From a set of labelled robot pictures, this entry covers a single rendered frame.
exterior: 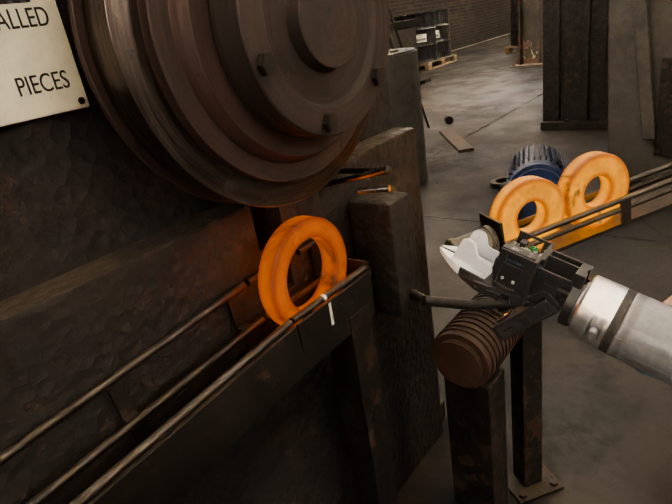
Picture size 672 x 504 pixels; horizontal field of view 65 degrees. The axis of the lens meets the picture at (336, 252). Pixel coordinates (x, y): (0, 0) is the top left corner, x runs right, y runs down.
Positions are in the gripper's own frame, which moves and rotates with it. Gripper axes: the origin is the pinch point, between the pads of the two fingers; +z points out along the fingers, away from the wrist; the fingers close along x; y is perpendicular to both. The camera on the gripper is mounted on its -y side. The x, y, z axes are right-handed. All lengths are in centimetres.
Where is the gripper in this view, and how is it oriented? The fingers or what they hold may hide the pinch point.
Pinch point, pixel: (447, 255)
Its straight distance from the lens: 85.2
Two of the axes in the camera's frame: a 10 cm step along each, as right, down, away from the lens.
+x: -6.2, 3.8, -6.8
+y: 1.0, -8.3, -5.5
